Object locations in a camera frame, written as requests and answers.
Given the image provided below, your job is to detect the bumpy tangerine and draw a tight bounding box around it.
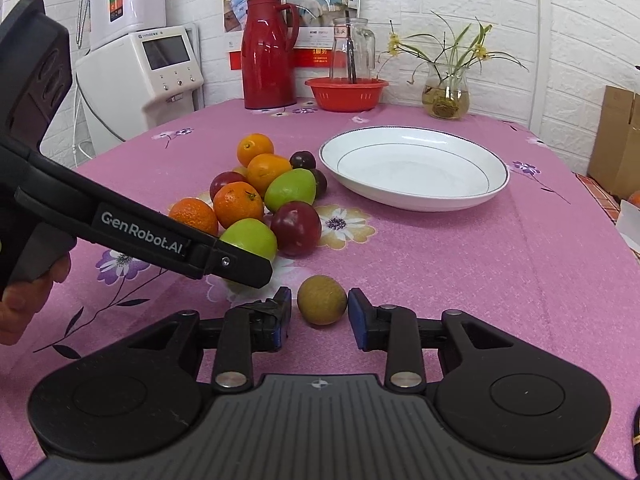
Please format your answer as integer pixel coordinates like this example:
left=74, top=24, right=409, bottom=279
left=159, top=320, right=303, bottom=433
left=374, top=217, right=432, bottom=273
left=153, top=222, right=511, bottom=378
left=213, top=181, right=264, bottom=229
left=168, top=197, right=218, bottom=236

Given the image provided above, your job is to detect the white oval plate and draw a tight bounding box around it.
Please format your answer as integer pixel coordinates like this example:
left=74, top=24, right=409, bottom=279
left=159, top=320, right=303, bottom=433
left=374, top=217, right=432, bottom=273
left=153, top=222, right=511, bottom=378
left=319, top=126, right=510, bottom=212

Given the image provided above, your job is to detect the green apple pear-shaped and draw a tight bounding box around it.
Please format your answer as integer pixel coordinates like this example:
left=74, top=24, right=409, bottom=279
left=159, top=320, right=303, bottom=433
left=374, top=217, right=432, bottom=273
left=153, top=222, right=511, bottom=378
left=264, top=168, right=316, bottom=212

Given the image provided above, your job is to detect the dark purple plum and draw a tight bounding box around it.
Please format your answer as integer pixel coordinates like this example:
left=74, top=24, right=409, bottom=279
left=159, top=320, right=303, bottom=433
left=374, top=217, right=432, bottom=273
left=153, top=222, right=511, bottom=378
left=288, top=151, right=316, bottom=170

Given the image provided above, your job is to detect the pink floral tablecloth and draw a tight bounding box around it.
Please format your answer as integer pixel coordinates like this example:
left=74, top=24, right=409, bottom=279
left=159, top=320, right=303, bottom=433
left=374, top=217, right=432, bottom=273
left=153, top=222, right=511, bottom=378
left=1, top=101, right=639, bottom=476

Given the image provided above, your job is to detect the clear glass pitcher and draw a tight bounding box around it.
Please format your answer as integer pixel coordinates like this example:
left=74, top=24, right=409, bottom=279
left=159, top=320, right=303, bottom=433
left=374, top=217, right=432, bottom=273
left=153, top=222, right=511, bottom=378
left=330, top=16, right=375, bottom=84

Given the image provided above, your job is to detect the smooth orange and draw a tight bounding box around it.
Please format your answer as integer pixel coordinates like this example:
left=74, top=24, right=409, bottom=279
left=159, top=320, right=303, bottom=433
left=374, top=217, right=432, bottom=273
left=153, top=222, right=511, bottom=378
left=246, top=153, right=292, bottom=196
left=236, top=133, right=274, bottom=167

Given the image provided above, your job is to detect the red thermos jug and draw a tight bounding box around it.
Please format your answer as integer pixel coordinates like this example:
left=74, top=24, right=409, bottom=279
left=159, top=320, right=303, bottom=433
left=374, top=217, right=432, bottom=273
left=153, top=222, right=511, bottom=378
left=241, top=0, right=299, bottom=110

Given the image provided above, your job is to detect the brown kiwi fruit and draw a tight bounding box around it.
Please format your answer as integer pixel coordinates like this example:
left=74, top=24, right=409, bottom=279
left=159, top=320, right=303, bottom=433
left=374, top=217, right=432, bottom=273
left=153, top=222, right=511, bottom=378
left=297, top=275, right=347, bottom=326

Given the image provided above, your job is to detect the red plastic basket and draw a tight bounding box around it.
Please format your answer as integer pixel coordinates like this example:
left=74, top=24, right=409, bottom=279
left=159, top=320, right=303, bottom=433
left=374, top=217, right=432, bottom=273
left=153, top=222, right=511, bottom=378
left=305, top=77, right=388, bottom=113

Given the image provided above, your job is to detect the red apple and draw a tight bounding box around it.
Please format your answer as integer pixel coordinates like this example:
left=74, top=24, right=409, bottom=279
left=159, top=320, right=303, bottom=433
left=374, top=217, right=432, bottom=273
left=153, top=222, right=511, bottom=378
left=270, top=200, right=322, bottom=258
left=209, top=171, right=246, bottom=200

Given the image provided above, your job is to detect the person's left hand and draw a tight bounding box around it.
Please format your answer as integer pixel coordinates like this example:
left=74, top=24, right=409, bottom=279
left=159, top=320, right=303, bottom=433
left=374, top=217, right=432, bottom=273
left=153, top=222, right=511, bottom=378
left=0, top=255, right=72, bottom=346

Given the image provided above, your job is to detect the round green apple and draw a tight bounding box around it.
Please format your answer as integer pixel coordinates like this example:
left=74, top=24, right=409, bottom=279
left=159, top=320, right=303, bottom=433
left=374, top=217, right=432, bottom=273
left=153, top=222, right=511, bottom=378
left=220, top=218, right=278, bottom=262

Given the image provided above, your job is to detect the cardboard box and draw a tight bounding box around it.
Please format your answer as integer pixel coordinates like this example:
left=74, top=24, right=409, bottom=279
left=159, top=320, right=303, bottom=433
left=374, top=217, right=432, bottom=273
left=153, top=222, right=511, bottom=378
left=587, top=86, right=640, bottom=200

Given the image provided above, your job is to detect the glass vase with orchid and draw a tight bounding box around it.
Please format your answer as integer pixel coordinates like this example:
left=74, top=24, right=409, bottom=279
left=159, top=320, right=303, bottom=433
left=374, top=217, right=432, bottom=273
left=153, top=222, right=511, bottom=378
left=380, top=14, right=525, bottom=120

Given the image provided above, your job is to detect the white wall water purifier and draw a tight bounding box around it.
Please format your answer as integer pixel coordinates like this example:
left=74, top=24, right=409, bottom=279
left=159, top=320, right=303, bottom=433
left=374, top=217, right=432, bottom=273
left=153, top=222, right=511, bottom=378
left=75, top=0, right=166, bottom=50

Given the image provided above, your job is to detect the white water dispenser machine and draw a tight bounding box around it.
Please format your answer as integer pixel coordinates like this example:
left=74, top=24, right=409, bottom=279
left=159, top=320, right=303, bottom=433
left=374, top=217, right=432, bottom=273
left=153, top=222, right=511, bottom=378
left=75, top=24, right=204, bottom=155

